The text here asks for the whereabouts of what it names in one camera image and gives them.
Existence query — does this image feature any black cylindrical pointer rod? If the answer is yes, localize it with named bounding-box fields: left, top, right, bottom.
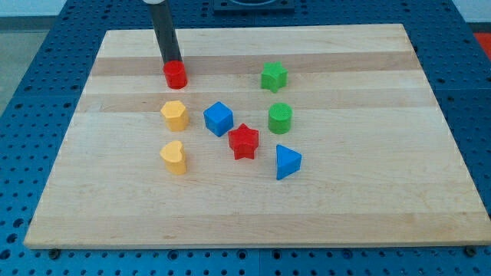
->
left=143, top=0, right=182, bottom=64

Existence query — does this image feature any blue triangular prism block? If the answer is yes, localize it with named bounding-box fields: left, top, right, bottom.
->
left=276, top=144, right=302, bottom=180

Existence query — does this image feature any green cylinder block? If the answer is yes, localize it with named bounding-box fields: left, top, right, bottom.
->
left=268, top=103, right=293, bottom=134

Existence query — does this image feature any red cylinder block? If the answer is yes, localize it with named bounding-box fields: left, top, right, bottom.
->
left=163, top=61, right=188, bottom=89

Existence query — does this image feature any blue cube block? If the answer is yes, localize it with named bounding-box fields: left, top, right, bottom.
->
left=203, top=101, right=234, bottom=137

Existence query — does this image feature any yellow heart block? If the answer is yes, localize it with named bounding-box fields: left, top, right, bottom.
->
left=160, top=140, right=187, bottom=175

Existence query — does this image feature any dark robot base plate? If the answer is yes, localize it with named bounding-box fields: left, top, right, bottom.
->
left=211, top=0, right=295, bottom=14

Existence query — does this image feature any green star block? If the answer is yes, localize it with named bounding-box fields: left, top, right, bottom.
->
left=261, top=61, right=288, bottom=93

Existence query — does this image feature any yellow hexagon block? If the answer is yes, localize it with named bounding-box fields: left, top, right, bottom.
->
left=160, top=100, right=189, bottom=132

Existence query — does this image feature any light wooden board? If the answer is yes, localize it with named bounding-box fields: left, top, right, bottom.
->
left=24, top=24, right=490, bottom=249

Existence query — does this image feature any red star block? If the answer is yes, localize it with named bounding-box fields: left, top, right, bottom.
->
left=228, top=123, right=259, bottom=159

